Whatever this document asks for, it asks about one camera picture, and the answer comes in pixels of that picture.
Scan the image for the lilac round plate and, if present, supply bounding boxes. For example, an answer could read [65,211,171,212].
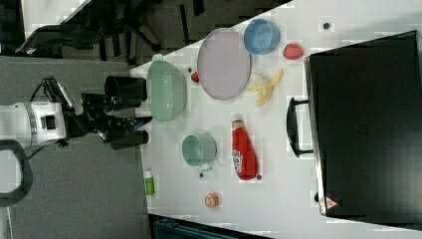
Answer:
[197,28,251,101]

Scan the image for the blue bowl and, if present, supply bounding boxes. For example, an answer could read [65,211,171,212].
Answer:
[244,19,281,55]

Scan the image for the green plastic colander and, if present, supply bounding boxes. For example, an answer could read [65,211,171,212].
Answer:
[146,54,187,122]

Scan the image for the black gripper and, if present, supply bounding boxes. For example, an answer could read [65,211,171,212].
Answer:
[64,94,152,143]

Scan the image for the toy banana peel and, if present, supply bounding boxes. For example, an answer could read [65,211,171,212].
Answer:
[248,70,284,107]

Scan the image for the large black cylinder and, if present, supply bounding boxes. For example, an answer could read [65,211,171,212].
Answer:
[105,76,147,102]

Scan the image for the red ketchup bottle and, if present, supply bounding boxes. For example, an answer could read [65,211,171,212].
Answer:
[231,115,258,180]

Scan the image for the orange slice toy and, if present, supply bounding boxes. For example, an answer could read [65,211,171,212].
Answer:
[204,192,219,208]

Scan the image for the green mug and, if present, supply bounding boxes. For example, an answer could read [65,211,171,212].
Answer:
[181,132,217,172]

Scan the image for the small black cylinder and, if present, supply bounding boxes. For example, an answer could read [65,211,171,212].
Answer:
[110,130,149,150]

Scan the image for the small toy strawberry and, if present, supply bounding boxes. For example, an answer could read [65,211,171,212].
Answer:
[191,72,200,83]

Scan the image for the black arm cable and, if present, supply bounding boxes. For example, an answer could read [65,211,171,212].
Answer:
[29,77,73,108]

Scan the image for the black toaster oven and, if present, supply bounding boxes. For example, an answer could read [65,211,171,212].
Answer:
[305,31,422,230]

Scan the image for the oven door with black handle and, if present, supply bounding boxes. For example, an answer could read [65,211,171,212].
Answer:
[286,56,328,216]

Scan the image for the large toy strawberry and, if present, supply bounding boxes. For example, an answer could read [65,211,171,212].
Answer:
[283,44,304,60]

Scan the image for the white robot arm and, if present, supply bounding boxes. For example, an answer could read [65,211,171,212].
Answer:
[1,102,151,207]

